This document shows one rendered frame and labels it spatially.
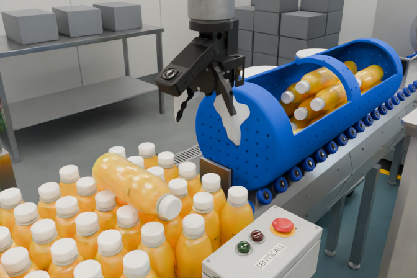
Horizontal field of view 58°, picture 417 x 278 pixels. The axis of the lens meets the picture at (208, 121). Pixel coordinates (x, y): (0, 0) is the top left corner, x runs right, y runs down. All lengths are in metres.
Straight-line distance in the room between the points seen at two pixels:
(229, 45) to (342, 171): 0.82
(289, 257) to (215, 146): 0.48
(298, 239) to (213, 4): 0.40
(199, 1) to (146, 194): 0.33
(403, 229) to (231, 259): 0.70
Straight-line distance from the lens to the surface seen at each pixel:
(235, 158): 0.99
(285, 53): 4.73
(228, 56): 0.65
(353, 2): 6.52
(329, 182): 1.29
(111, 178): 0.73
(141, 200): 0.67
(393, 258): 1.29
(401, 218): 1.21
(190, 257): 0.70
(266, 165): 0.94
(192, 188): 0.84
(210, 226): 0.75
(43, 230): 0.72
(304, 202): 1.16
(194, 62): 0.58
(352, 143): 1.43
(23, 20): 3.34
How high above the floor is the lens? 1.52
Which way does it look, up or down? 23 degrees down
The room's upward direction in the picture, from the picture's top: straight up
